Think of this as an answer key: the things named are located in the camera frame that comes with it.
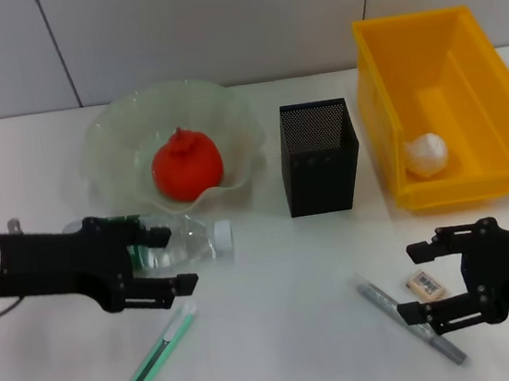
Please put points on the green glass fruit plate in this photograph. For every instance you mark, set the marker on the green glass fruit plate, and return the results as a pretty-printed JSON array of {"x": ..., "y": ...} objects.
[{"x": 111, "y": 157}]

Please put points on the beige eraser with barcode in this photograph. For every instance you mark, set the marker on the beige eraser with barcode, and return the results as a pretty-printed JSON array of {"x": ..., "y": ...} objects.
[{"x": 426, "y": 286}]

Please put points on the black mesh pen holder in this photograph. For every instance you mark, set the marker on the black mesh pen holder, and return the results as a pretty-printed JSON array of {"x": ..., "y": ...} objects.
[{"x": 318, "y": 182}]

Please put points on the clear green-label water bottle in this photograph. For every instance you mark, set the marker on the clear green-label water bottle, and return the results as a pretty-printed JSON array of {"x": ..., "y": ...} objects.
[{"x": 198, "y": 244}]

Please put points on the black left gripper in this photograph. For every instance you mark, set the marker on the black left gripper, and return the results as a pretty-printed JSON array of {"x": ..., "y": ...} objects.
[{"x": 59, "y": 265}]

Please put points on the green white pen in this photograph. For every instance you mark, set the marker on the green white pen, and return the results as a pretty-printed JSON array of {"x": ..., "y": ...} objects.
[{"x": 158, "y": 351}]

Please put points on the grey marker pen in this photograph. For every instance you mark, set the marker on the grey marker pen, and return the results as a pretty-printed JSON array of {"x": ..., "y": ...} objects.
[{"x": 379, "y": 298}]

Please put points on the white paper ball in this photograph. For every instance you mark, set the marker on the white paper ball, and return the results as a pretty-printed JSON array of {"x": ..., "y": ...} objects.
[{"x": 427, "y": 155}]

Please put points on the yellow plastic bin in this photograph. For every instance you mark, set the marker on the yellow plastic bin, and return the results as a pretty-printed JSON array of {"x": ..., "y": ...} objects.
[{"x": 479, "y": 93}]

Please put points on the orange fruit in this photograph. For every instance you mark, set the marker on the orange fruit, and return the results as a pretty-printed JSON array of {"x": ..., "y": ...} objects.
[{"x": 186, "y": 166}]

